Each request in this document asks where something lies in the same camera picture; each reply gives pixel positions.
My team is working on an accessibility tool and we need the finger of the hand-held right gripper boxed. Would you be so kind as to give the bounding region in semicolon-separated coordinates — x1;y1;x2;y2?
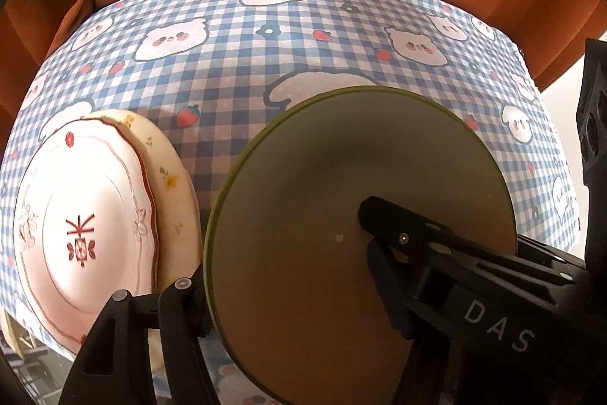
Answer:
358;196;475;266
516;234;587;269

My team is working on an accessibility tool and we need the white floral ceramic bowl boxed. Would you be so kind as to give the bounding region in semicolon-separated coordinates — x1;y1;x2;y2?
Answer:
203;86;517;403

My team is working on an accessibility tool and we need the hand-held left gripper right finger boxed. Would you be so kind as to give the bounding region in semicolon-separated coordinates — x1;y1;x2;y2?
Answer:
367;239;456;405

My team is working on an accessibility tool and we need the red patterned scalloped plate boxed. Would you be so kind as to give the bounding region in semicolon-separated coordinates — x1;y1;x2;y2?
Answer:
13;117;159;356

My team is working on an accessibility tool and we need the yellow floral plate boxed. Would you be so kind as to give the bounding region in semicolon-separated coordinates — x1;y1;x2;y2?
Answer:
102;110;200;368

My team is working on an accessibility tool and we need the blue checked bear tablecloth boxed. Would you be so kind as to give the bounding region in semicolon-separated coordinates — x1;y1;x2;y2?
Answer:
0;0;582;405

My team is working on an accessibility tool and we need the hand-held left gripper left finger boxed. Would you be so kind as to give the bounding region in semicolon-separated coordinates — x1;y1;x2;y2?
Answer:
59;265;223;405

